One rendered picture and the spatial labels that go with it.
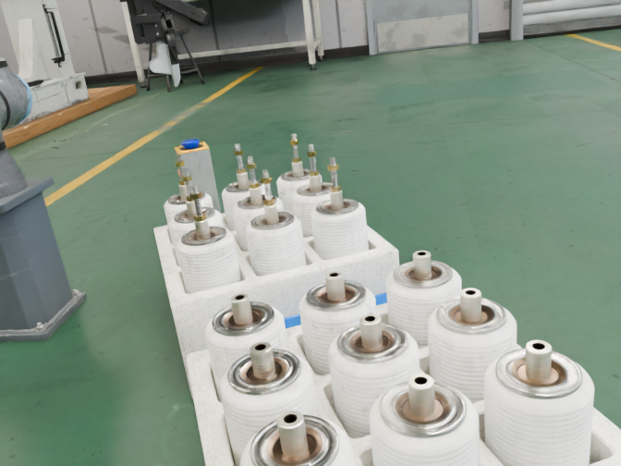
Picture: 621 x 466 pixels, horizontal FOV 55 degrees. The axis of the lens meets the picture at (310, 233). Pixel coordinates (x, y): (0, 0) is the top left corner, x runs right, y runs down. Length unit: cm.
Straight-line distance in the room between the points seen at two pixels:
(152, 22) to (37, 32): 336
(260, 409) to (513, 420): 23
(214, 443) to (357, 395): 16
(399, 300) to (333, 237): 29
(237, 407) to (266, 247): 43
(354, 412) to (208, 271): 42
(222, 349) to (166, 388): 40
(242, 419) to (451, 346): 23
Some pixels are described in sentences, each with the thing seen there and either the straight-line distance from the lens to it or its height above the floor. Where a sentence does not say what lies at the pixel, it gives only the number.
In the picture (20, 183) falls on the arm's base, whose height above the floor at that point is 31.
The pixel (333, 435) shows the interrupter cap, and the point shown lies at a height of 25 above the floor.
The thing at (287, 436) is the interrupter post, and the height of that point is 27.
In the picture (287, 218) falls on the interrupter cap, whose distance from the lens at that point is 101.
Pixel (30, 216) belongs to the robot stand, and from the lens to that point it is 136.
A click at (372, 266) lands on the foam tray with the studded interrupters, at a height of 16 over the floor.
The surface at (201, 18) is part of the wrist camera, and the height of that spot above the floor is 58.
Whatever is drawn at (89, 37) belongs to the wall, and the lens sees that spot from 666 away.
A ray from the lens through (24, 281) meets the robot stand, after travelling 136.
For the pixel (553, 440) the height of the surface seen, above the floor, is 21.
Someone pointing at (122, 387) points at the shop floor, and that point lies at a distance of 114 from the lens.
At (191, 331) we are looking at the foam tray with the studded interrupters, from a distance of 98.
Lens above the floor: 60
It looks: 22 degrees down
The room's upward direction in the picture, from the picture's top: 7 degrees counter-clockwise
